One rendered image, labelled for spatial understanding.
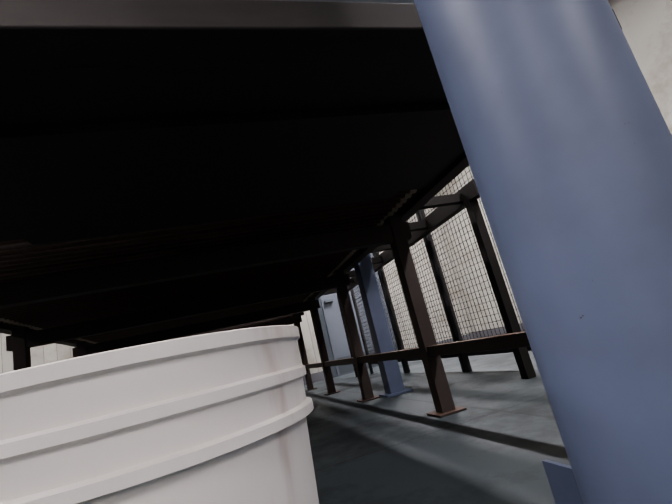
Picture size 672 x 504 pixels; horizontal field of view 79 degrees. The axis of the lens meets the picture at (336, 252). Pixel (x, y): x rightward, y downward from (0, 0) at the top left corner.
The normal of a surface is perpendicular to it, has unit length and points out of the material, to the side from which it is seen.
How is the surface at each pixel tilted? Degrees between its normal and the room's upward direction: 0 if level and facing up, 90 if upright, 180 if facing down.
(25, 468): 93
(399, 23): 90
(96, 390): 93
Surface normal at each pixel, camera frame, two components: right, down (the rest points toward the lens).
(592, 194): -0.43, -0.11
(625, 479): -0.86, 0.09
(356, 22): 0.24, -0.29
